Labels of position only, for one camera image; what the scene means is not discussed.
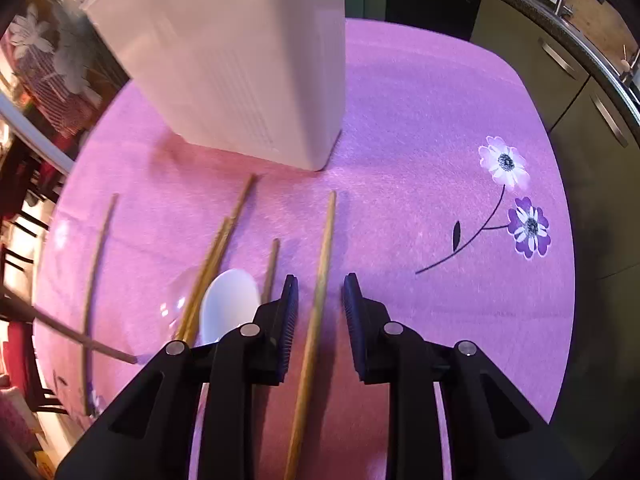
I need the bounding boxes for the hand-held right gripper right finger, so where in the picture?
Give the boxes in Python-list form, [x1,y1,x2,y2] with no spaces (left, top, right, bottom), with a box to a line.
[342,273,587,480]

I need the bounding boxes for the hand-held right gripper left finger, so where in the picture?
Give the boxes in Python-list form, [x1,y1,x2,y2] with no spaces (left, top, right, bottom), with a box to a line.
[55,274,300,480]

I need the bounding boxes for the long wooden chopstick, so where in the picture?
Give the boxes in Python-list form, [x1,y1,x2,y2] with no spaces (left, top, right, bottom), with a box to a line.
[283,190,337,480]

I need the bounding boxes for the large white box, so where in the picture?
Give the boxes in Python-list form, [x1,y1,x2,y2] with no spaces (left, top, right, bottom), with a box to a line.
[80,0,347,173]

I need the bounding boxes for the white ceramic spoon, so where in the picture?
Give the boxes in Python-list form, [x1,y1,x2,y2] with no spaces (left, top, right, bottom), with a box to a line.
[194,268,261,347]

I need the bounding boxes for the clear plastic spoon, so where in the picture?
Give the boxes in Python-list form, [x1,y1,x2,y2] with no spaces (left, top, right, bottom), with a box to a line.
[158,265,207,343]

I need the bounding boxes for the pink flowered tablecloth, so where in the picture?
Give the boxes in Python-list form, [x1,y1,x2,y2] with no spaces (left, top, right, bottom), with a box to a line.
[31,17,577,480]

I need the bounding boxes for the olive cabinet door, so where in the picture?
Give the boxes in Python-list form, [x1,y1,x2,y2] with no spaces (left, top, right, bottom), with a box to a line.
[470,0,592,132]
[549,76,640,286]

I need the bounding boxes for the black chair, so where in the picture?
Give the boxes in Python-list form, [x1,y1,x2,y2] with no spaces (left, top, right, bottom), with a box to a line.
[0,200,68,417]

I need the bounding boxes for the metal cabinet handle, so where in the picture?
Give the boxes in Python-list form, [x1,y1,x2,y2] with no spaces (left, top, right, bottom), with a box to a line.
[538,37,577,80]
[591,93,630,149]

